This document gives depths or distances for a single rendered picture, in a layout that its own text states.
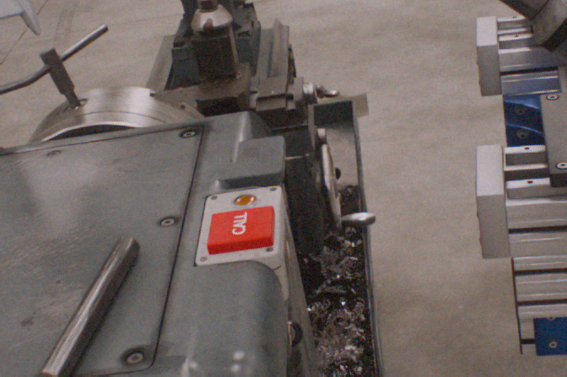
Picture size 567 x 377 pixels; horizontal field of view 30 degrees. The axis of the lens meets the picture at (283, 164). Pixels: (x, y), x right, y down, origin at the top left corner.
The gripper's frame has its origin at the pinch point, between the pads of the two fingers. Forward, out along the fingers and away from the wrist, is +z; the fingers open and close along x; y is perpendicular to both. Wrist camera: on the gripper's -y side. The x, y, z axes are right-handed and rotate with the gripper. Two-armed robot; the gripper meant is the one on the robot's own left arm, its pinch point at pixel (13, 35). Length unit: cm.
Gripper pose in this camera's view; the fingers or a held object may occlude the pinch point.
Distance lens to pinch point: 140.0
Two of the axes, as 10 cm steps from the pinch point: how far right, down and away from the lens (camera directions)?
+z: 3.7, 8.4, 4.0
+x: 7.0, 0.3, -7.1
